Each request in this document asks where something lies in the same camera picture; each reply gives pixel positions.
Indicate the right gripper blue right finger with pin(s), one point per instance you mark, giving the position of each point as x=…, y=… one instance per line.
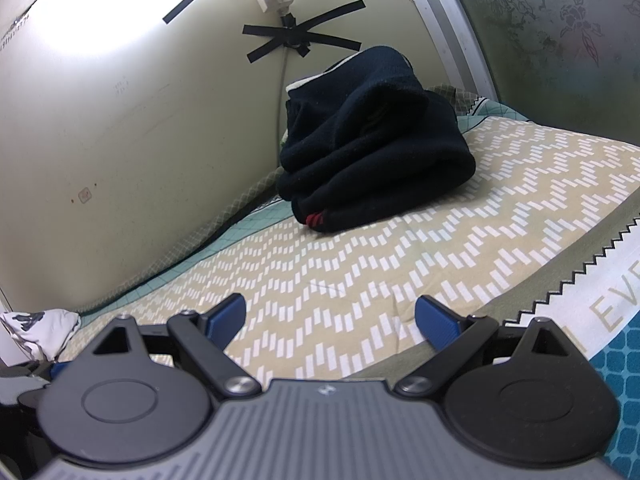
x=437, y=323

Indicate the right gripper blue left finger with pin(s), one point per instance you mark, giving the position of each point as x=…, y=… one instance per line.
x=221, y=323

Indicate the folded dark navy clothes pile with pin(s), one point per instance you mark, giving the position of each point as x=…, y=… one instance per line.
x=367, y=142

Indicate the white printed garment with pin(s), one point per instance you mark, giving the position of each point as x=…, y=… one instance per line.
x=42, y=335

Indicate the frosted floral glass window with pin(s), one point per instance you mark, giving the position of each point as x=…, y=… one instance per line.
x=572, y=64

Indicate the wall outlet plate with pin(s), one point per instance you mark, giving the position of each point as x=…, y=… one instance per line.
x=84, y=195

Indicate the black tape cross on wall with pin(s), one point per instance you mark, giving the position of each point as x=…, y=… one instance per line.
x=291, y=35

